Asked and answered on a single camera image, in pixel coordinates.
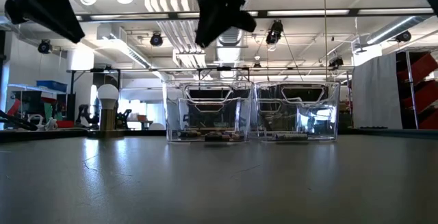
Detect silver ribbed air duct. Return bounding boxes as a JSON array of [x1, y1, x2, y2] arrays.
[[214, 28, 256, 85]]

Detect blue storage bin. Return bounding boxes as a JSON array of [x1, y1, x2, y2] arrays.
[[36, 79, 68, 93]]

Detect flat red object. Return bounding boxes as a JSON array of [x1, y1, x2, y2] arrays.
[[55, 120, 79, 129]]

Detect overhead light bar frame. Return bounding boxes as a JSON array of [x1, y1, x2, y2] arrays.
[[0, 8, 438, 25]]

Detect red shelf rack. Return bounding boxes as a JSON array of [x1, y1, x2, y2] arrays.
[[396, 51, 438, 131]]

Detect slanted silver duct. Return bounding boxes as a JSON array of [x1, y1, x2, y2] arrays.
[[355, 14, 434, 49]]

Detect dark table mat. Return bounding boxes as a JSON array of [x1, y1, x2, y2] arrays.
[[0, 134, 438, 224]]

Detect white rectangular air duct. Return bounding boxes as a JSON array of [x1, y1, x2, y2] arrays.
[[95, 24, 153, 70]]

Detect black ceiling spotlight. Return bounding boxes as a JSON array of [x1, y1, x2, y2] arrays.
[[37, 39, 53, 55], [266, 20, 285, 46], [149, 32, 164, 48], [328, 56, 344, 69], [395, 30, 413, 43]]

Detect clear plastic bin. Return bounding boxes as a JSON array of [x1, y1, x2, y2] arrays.
[[253, 80, 342, 142], [162, 79, 256, 144]]

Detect thin hanging cable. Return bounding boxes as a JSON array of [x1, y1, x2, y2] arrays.
[[322, 0, 329, 81]]

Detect white ceiling pipes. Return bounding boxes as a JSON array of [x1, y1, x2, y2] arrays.
[[145, 0, 208, 69]]

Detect silver round weight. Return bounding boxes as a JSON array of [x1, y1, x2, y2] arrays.
[[96, 83, 120, 132]]

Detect white curtain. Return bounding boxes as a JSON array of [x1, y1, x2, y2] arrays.
[[352, 52, 404, 130]]

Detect white power strip cable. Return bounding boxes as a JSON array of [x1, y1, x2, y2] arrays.
[[27, 113, 58, 132]]

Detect black metal table frame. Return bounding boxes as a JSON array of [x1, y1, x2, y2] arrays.
[[0, 127, 438, 141]]

